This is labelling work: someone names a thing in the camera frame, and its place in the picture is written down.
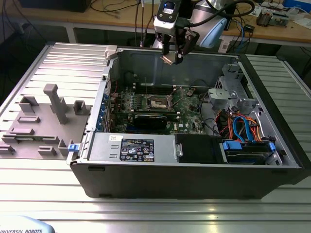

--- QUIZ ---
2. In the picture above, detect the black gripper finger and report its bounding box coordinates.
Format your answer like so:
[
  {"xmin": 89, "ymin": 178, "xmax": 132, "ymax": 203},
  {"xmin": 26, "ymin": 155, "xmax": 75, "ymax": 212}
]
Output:
[
  {"xmin": 162, "ymin": 33, "xmax": 171, "ymax": 57},
  {"xmin": 174, "ymin": 28, "xmax": 200, "ymax": 65}
]

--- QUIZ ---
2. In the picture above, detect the silver CPU plate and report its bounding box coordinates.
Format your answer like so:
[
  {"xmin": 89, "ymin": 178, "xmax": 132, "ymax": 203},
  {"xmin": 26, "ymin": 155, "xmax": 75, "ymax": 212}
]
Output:
[{"xmin": 159, "ymin": 52, "xmax": 176, "ymax": 66}]

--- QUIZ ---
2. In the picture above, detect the metal socket cover frame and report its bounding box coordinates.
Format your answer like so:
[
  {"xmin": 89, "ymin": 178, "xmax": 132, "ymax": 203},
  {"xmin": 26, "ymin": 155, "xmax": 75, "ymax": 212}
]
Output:
[{"xmin": 168, "ymin": 85, "xmax": 183, "ymax": 104}]

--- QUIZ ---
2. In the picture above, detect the CPU socket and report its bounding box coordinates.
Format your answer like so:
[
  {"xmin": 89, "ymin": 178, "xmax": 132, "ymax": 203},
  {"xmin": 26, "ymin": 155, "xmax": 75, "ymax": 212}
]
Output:
[{"xmin": 142, "ymin": 93, "xmax": 175, "ymax": 113}]

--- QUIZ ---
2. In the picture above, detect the white labelled box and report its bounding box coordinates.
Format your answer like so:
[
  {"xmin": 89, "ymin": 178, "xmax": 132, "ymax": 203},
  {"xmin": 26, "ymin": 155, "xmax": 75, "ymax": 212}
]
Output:
[{"xmin": 218, "ymin": 38, "xmax": 231, "ymax": 53}]

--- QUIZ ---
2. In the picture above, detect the black computer tower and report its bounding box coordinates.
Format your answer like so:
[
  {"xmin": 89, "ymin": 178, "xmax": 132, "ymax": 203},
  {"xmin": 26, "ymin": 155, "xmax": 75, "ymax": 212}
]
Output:
[{"xmin": 227, "ymin": 0, "xmax": 238, "ymax": 31}]

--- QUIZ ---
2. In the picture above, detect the beige case latch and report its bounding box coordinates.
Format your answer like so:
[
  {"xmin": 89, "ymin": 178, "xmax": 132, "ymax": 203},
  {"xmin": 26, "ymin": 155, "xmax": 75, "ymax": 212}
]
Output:
[{"xmin": 104, "ymin": 45, "xmax": 119, "ymax": 60}]

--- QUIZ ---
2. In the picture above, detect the wooden desk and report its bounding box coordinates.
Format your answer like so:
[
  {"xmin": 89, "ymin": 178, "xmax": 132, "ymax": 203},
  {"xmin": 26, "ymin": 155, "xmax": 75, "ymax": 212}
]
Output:
[{"xmin": 14, "ymin": 0, "xmax": 311, "ymax": 47}]

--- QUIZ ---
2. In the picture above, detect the green motherboard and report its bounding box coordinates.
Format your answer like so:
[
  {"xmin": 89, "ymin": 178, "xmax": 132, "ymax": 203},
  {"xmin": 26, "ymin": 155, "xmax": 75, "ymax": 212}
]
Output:
[{"xmin": 108, "ymin": 84, "xmax": 211, "ymax": 135}]

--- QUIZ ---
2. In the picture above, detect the copper finned cooler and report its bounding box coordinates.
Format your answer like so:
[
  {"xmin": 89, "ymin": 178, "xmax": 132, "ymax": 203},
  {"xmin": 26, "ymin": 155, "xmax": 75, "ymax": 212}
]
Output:
[{"xmin": 256, "ymin": 11, "xmax": 271, "ymax": 27}]

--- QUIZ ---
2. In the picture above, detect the black graphics card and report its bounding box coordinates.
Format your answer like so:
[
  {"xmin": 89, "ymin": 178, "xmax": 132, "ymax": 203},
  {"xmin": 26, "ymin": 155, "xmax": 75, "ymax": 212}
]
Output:
[{"xmin": 133, "ymin": 113, "xmax": 168, "ymax": 131}]

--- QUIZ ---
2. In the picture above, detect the silver metal drive cage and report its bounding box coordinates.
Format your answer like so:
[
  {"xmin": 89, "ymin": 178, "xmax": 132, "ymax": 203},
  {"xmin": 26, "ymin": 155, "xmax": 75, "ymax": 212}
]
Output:
[{"xmin": 215, "ymin": 62, "xmax": 264, "ymax": 127}]

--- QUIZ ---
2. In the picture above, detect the grey electronic device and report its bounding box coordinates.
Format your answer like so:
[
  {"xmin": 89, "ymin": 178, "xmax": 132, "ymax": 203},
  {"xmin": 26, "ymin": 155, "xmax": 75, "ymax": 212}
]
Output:
[{"xmin": 269, "ymin": 11, "xmax": 290, "ymax": 27}]

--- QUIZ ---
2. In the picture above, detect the blue cardboard box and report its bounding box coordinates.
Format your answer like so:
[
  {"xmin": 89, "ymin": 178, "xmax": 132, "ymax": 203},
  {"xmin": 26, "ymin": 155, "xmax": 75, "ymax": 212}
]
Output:
[{"xmin": 283, "ymin": 0, "xmax": 311, "ymax": 8}]

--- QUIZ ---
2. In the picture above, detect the hard disk in blue carrier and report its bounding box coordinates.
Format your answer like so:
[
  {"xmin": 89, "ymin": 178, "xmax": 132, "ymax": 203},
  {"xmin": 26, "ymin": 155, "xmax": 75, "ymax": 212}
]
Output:
[{"xmin": 221, "ymin": 139, "xmax": 276, "ymax": 166}]

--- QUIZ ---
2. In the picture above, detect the large black box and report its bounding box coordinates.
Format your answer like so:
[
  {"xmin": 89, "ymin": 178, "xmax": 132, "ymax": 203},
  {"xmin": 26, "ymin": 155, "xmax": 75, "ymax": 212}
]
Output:
[{"xmin": 18, "ymin": 0, "xmax": 88, "ymax": 13}]

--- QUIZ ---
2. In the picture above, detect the silver power supply unit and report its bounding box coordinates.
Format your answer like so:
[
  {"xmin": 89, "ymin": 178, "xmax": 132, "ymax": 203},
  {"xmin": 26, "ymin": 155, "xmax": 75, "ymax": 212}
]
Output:
[{"xmin": 88, "ymin": 132, "xmax": 177, "ymax": 164}]

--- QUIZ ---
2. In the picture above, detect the black open PC case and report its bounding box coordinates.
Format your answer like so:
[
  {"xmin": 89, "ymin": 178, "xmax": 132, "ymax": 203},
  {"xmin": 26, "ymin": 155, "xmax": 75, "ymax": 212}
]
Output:
[{"xmin": 66, "ymin": 45, "xmax": 311, "ymax": 200}]

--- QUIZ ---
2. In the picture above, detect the grey parts rack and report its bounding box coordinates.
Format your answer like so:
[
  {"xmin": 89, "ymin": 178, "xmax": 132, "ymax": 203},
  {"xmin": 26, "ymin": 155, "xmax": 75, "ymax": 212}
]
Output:
[{"xmin": 0, "ymin": 83, "xmax": 94, "ymax": 161}]

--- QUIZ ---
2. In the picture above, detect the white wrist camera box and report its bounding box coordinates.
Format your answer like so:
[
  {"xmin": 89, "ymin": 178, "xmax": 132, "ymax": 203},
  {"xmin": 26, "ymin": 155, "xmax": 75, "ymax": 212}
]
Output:
[{"xmin": 153, "ymin": 0, "xmax": 181, "ymax": 34}]

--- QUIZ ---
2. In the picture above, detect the thick black camera cable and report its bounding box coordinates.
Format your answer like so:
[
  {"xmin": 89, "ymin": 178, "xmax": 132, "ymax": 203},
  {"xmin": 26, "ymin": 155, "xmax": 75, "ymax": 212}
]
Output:
[{"xmin": 179, "ymin": 0, "xmax": 255, "ymax": 28}]

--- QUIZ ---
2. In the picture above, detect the black hanging cable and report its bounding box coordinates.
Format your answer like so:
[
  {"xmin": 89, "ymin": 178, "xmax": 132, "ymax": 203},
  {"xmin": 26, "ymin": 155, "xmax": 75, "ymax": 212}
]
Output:
[{"xmin": 135, "ymin": 0, "xmax": 148, "ymax": 48}]

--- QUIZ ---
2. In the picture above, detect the blue wire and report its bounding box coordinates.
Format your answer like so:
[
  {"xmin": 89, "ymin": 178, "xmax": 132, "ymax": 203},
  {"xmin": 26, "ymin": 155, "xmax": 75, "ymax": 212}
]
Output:
[{"xmin": 232, "ymin": 116, "xmax": 251, "ymax": 143}]

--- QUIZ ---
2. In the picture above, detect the orange wire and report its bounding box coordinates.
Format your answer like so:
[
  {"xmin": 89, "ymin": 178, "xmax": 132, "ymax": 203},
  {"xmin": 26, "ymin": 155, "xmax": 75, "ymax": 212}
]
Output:
[
  {"xmin": 244, "ymin": 117, "xmax": 263, "ymax": 143},
  {"xmin": 220, "ymin": 114, "xmax": 235, "ymax": 139}
]

